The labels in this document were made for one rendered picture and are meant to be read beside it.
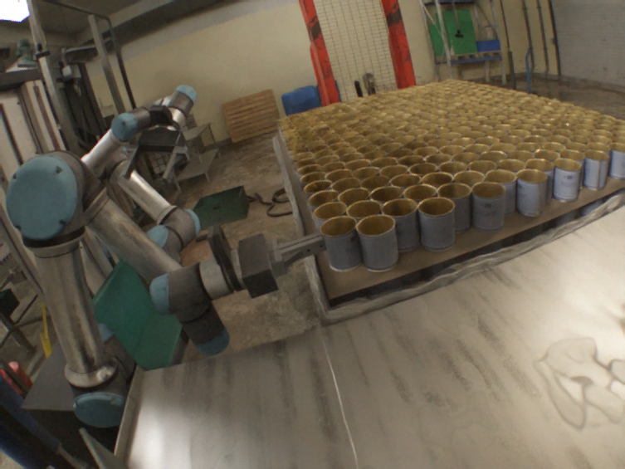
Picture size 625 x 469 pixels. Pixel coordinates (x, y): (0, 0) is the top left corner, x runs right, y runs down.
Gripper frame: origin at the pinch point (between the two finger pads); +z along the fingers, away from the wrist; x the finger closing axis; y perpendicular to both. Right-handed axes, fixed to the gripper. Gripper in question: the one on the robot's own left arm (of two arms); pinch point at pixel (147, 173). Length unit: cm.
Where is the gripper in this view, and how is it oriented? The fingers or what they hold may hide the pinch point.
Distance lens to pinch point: 94.1
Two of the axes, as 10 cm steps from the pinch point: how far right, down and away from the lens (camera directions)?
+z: -1.5, 9.0, -4.0
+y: 0.2, 4.1, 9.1
